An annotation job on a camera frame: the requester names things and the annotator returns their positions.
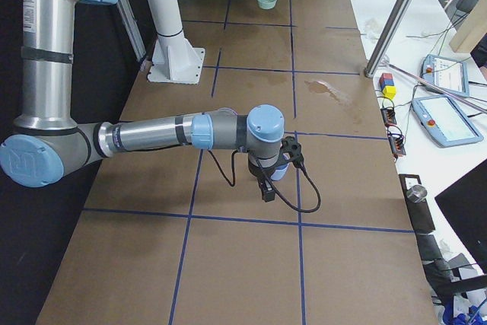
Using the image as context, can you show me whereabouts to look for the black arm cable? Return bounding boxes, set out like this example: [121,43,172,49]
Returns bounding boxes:
[207,148,321,212]

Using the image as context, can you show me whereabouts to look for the blue plastic cup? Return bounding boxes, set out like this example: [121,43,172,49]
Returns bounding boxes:
[270,164,288,181]

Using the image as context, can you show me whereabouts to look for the aluminium frame post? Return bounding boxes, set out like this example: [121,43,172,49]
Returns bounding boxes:
[364,0,412,78]

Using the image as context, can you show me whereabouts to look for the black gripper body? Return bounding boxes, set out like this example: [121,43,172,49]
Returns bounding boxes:
[247,136,304,181]

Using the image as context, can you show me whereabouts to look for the far teach pendant tablet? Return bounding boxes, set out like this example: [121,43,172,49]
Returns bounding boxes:
[420,54,469,97]

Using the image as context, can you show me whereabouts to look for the small metal cup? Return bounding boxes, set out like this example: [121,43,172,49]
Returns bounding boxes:
[406,184,428,203]

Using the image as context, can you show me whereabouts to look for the black monitor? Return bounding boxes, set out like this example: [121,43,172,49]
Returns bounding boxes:
[435,161,487,272]

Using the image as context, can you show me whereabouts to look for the crumpled white tissue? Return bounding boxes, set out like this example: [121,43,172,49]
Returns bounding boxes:
[361,18,384,43]

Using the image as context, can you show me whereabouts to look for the red blue yellow blocks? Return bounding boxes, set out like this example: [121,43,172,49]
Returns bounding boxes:
[379,72,396,100]

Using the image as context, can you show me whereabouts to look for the black power strip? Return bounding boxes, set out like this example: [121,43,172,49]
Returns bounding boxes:
[380,107,406,159]

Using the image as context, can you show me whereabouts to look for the wooden board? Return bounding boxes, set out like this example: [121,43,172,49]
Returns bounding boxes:
[450,9,486,53]

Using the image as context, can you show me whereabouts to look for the teach pendant tablet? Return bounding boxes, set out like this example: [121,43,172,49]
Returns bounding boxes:
[420,54,469,97]
[412,96,483,148]

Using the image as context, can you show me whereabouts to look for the near teach pendant tablet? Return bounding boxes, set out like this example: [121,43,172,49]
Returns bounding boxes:
[412,96,483,148]

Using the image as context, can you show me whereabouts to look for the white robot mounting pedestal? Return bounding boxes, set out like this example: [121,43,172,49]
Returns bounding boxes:
[148,0,205,84]

